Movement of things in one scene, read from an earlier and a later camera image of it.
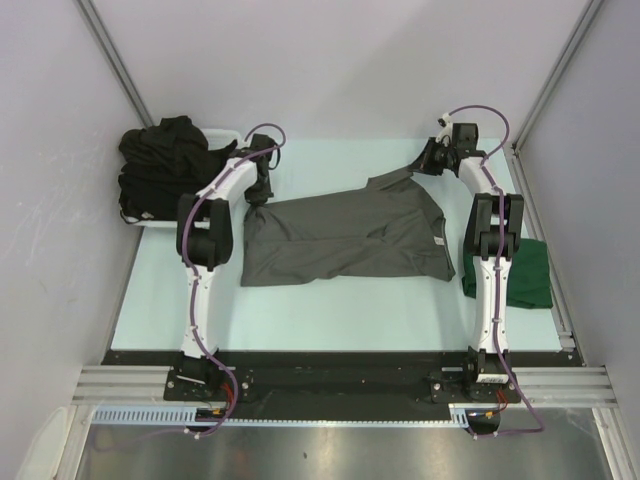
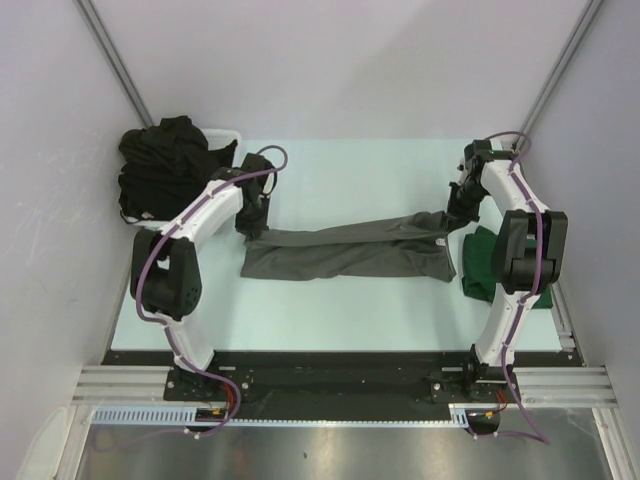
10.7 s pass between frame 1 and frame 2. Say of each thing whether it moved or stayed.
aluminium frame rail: stayed
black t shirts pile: stayed
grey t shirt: moved
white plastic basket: stayed
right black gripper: moved
